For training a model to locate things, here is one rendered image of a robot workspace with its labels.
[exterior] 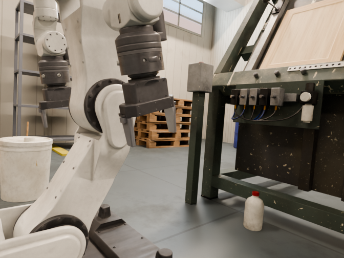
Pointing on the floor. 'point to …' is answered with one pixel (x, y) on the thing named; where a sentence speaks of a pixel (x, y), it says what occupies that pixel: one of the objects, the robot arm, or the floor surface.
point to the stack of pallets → (152, 129)
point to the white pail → (24, 167)
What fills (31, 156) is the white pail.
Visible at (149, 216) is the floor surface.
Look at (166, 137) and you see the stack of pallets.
